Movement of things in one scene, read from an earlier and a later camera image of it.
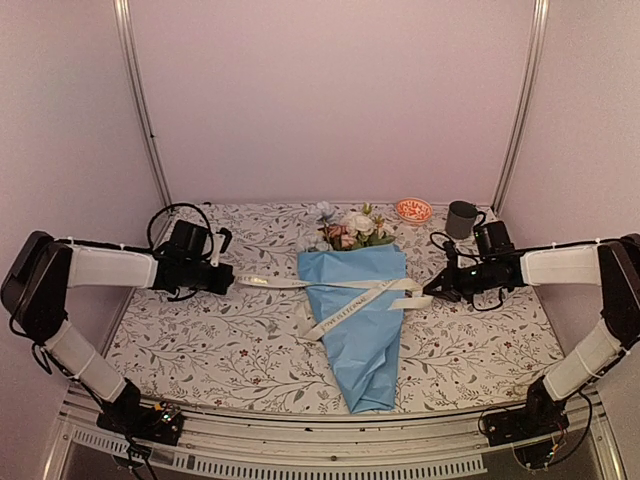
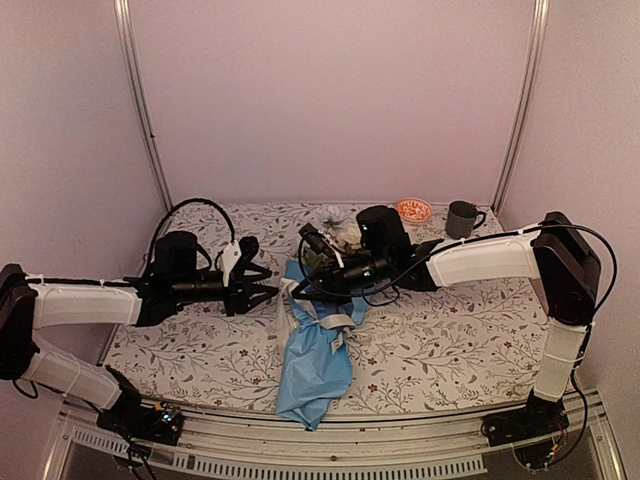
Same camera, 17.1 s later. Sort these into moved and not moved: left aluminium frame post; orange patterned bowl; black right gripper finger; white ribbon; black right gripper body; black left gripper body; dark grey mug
Moved: black right gripper body; black left gripper body; black right gripper finger; white ribbon
Not moved: left aluminium frame post; dark grey mug; orange patterned bowl
